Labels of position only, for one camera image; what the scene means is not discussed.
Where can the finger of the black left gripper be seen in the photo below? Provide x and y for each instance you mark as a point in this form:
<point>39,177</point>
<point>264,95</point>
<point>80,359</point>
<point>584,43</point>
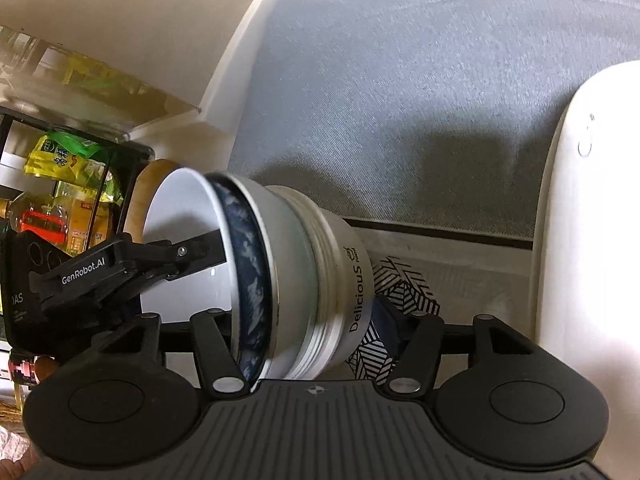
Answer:
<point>120,263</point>
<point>92,295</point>

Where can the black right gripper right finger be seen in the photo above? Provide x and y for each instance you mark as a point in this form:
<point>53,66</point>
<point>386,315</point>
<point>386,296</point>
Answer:
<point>482,393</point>

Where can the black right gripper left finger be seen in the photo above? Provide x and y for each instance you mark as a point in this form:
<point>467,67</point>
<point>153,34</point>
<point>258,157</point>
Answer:
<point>135,394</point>

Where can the white bowl blue pattern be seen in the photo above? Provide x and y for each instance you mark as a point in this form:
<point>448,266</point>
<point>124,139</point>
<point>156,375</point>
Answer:
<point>186,205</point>

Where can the white plate floral print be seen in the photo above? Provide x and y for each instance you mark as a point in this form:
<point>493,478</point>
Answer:
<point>585,266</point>

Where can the teal glazed ceramic bowl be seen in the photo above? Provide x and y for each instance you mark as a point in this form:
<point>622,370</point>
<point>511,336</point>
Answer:
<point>293,276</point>

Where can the person left hand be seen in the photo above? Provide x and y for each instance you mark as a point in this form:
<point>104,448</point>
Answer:
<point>18,454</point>

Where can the wooden cutting board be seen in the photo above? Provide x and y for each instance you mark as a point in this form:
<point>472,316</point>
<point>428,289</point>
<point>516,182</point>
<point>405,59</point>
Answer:
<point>147,183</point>

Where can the green yellow snack packet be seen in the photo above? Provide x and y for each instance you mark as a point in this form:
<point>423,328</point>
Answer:
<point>76,161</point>

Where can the black white patterned mat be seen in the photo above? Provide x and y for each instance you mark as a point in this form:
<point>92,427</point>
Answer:
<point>401,298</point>

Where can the grey drying mat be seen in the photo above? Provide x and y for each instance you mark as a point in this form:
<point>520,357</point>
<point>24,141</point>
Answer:
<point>436,113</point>

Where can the black wire shelf rack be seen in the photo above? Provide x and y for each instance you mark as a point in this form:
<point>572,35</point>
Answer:
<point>89,221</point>

